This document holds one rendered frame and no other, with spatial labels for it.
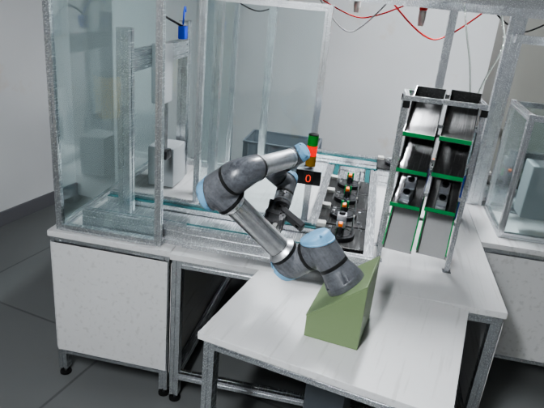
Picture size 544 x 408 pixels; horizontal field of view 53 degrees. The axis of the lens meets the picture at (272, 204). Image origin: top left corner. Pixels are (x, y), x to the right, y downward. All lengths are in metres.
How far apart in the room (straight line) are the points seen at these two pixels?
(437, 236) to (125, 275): 1.48
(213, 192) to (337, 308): 0.60
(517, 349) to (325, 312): 1.77
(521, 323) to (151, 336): 2.05
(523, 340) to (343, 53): 3.17
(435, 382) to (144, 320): 1.46
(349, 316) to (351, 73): 3.77
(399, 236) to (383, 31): 3.13
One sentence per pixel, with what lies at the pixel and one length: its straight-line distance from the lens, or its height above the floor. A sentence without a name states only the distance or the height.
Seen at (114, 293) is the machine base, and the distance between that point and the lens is 2.81.
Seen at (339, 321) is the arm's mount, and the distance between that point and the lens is 1.99.
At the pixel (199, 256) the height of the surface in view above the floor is 0.86.
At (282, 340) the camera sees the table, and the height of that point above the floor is 0.86.
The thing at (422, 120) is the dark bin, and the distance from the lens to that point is 2.47.
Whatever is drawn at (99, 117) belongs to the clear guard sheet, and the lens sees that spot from 2.53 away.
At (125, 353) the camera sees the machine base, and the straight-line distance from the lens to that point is 2.99.
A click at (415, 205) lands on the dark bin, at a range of 2.48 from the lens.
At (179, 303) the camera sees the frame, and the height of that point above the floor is 0.59.
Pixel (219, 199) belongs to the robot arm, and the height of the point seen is 1.35.
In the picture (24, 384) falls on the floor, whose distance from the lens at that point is 3.26.
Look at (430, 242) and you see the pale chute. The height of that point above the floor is 1.04.
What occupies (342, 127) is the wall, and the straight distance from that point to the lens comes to 5.56.
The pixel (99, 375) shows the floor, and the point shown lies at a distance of 3.24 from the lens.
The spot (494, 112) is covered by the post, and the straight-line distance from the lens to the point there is 3.57.
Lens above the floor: 2.05
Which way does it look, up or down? 22 degrees down
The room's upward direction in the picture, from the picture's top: 6 degrees clockwise
